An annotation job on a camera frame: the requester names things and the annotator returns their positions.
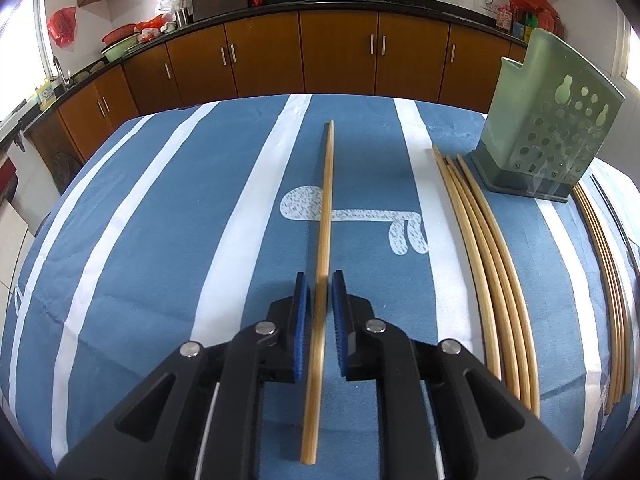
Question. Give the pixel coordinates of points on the green perforated utensil holder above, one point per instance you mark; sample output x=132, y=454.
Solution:
x=547, y=120

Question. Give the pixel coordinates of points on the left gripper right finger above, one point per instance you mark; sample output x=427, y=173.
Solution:
x=441, y=413

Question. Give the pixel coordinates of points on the red bag on condiments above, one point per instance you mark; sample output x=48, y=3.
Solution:
x=535, y=6

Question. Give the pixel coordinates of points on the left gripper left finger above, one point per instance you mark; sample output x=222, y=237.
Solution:
x=198, y=414

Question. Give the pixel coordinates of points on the green basin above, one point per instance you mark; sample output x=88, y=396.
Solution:
x=117, y=50

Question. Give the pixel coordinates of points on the black kitchen countertop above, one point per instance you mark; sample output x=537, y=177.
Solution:
x=250, y=10

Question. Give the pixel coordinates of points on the wooden chopstick left group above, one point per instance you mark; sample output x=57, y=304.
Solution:
x=523, y=334
x=487, y=317
x=490, y=256

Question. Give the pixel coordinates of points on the brown lower kitchen cabinets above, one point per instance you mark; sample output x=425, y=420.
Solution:
x=280, y=60

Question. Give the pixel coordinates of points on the blue striped tablecloth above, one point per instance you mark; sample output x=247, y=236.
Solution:
x=187, y=223

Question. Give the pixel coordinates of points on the yellow detergent bottle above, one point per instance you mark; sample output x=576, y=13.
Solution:
x=45, y=94

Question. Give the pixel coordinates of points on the red plastic bag hanging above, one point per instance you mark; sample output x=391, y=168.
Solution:
x=61, y=26

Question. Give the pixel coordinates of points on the red basin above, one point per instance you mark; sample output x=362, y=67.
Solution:
x=119, y=33

